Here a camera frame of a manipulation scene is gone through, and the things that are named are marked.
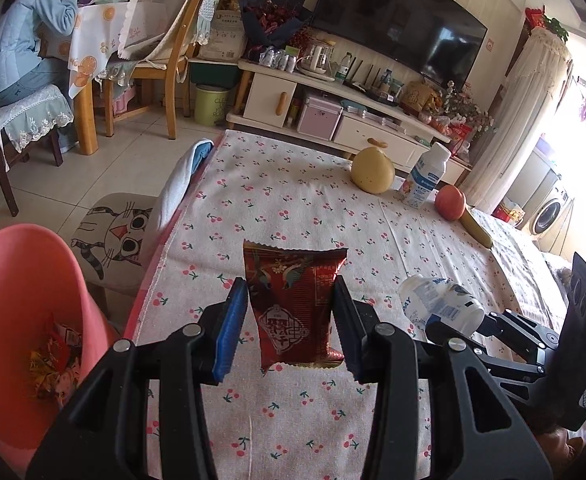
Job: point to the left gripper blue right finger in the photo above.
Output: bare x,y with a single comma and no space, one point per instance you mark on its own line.
354,321

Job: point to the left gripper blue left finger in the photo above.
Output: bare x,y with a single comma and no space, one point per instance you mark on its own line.
228,327

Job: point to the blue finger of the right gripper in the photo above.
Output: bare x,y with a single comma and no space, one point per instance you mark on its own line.
534,343

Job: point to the red snack packet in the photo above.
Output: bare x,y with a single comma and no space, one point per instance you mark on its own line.
289,292

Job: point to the pink plastic trash bin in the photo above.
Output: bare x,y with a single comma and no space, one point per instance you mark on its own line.
40,281

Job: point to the white washing machine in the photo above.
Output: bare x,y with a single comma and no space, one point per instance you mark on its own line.
548,213

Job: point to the cherry print tablecloth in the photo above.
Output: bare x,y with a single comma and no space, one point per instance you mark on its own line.
289,221

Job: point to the yellow banana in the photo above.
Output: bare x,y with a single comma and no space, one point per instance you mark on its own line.
476,230

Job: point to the white blue cloth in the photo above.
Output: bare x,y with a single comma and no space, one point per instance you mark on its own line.
171,196

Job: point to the cat print stool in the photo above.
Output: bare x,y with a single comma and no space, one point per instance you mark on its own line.
108,241

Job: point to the yellow pear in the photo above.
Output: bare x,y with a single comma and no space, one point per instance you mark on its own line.
372,171

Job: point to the red apple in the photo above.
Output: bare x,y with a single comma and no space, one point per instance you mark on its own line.
450,203

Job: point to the white milk bottle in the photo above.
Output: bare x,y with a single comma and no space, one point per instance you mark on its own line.
424,176

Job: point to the pink storage box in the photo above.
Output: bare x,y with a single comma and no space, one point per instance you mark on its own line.
319,117

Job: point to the green waste bin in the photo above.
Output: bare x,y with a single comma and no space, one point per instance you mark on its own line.
210,105

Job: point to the cream TV cabinet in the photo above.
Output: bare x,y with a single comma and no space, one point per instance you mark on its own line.
268,99

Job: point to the light wooden chair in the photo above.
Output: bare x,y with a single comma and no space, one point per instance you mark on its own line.
169,60

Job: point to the electric kettle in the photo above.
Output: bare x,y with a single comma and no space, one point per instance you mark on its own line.
316,60

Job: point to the dark wooden chair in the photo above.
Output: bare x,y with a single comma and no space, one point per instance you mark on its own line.
23,124

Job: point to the dark red flower bouquet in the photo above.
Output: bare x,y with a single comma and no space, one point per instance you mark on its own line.
271,23

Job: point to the orange print dining table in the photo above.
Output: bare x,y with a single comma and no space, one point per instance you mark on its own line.
94,39

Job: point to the black flat television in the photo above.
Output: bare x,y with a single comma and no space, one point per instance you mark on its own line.
438,39

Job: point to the seated person in blue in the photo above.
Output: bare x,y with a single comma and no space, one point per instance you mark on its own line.
23,71

